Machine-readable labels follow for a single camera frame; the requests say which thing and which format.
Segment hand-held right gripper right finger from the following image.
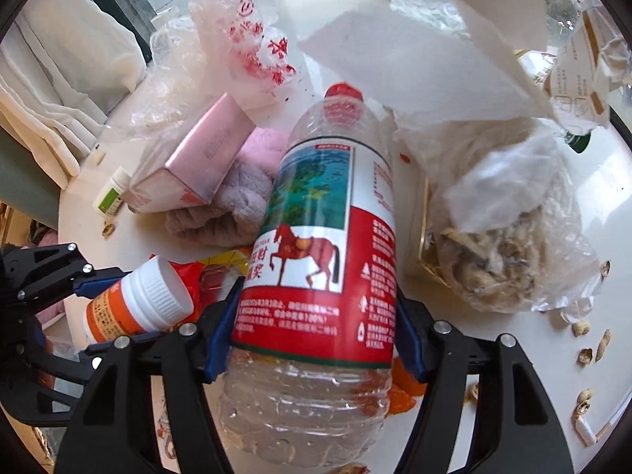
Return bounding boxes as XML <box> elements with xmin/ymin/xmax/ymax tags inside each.
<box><xmin>392</xmin><ymin>296</ymin><xmax>578</xmax><ymax>474</ymax></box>

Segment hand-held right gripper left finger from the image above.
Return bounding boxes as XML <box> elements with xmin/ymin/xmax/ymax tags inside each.
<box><xmin>52</xmin><ymin>296</ymin><xmax>243</xmax><ymax>474</ymax></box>

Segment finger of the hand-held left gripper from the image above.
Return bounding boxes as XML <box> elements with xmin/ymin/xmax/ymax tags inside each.
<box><xmin>10</xmin><ymin>243</ymin><xmax>126</xmax><ymax>302</ymax></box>
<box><xmin>20</xmin><ymin>338</ymin><xmax>122</xmax><ymax>423</ymax></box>

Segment orange pill bottle white cap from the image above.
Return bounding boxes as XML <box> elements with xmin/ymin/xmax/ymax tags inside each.
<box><xmin>85</xmin><ymin>255</ymin><xmax>194</xmax><ymax>344</ymax></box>

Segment clear water bottle red label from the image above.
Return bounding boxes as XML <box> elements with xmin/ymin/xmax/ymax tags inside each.
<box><xmin>217</xmin><ymin>83</ymin><xmax>398</xmax><ymax>470</ymax></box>

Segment red printed clear plastic bag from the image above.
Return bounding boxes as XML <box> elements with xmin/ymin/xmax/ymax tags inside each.
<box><xmin>188</xmin><ymin>0</ymin><xmax>297</xmax><ymax>104</ymax></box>

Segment orange peel piece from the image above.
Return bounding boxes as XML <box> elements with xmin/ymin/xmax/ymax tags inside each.
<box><xmin>385</xmin><ymin>370</ymin><xmax>425</xmax><ymax>416</ymax></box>

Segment red yellow snack wrapper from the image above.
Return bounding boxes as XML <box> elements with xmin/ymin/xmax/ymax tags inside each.
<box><xmin>168</xmin><ymin>247</ymin><xmax>258</xmax><ymax>307</ymax></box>

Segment small white green-label bottle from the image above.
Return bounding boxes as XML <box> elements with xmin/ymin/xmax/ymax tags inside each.
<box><xmin>93</xmin><ymin>167</ymin><xmax>133</xmax><ymax>216</ymax></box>

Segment plastic bag of peanut shells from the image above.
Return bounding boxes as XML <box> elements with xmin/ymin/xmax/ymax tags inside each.
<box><xmin>395</xmin><ymin>113</ymin><xmax>603</xmax><ymax>314</ymax></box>

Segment pink mauve fleece towel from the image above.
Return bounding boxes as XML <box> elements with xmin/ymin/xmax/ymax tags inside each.
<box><xmin>164</xmin><ymin>128</ymin><xmax>292</xmax><ymax>248</ymax></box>

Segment pink cardboard box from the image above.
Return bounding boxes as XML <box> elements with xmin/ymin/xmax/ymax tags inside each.
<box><xmin>121</xmin><ymin>93</ymin><xmax>258</xmax><ymax>214</ymax></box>

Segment white sheer curtain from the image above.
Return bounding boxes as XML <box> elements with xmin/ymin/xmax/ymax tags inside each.
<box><xmin>0</xmin><ymin>0</ymin><xmax>149</xmax><ymax>191</ymax></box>

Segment scattered peanut shells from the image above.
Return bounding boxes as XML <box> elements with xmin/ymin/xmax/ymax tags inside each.
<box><xmin>464</xmin><ymin>259</ymin><xmax>615</xmax><ymax>420</ymax></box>

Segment white cigarette butt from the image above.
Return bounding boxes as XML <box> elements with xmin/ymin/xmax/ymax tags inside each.
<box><xmin>573</xmin><ymin>417</ymin><xmax>598</xmax><ymax>448</ymax></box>

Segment crumpled clear plastic film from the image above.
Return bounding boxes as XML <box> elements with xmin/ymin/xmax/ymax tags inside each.
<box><xmin>106</xmin><ymin>15</ymin><xmax>238</xmax><ymax>144</ymax></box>

